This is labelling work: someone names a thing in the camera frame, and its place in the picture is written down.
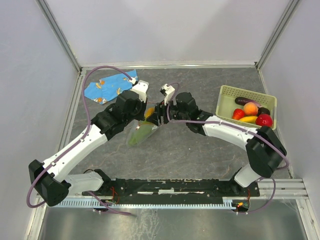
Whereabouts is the red apple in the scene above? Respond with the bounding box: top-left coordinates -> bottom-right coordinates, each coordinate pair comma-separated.
255,114 -> 273,127

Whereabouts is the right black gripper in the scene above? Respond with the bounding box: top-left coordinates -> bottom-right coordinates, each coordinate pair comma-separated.
146,95 -> 189,128

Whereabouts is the dark purple eggplant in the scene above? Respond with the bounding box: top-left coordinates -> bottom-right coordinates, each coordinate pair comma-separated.
234,96 -> 262,109

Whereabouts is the green leaf vegetable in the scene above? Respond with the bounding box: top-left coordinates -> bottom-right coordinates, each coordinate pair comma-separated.
126,122 -> 154,147

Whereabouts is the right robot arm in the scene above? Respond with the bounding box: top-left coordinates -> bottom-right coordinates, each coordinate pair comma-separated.
146,92 -> 288,196

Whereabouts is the blue patterned cloth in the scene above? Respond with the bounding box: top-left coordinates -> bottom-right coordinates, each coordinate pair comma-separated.
82,69 -> 138,105

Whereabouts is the small orange mango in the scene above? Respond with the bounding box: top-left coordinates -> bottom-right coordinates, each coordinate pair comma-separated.
144,107 -> 155,119

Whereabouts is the pale green plastic basket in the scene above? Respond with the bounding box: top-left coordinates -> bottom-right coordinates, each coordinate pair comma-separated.
215,85 -> 277,130

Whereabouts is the yellow banana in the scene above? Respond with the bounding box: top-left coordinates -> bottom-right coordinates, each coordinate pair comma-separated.
239,115 -> 258,124

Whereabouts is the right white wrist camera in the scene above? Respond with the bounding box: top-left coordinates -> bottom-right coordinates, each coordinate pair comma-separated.
160,84 -> 175,106

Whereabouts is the light blue cable duct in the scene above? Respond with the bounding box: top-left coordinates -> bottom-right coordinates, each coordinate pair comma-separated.
54,197 -> 236,210

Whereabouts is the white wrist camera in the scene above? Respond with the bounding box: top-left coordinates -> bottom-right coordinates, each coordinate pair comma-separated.
160,84 -> 175,106
131,80 -> 149,103

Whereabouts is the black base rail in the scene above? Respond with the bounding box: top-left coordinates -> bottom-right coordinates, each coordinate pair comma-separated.
93,178 -> 260,204

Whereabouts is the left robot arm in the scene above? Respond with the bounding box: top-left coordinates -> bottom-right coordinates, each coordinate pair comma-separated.
28,89 -> 147,207

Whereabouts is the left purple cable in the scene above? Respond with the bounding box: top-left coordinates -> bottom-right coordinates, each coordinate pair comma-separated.
26,65 -> 138,216

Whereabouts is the clear zip top bag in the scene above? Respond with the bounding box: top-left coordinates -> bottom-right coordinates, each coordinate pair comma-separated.
126,102 -> 159,147

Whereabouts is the orange peach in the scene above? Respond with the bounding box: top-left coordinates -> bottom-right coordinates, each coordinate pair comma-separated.
243,102 -> 258,116

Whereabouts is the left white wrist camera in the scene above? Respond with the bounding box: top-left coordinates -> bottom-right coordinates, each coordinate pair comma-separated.
131,80 -> 149,103

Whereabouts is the red strawberry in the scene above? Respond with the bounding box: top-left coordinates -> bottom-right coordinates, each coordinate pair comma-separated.
232,108 -> 246,121

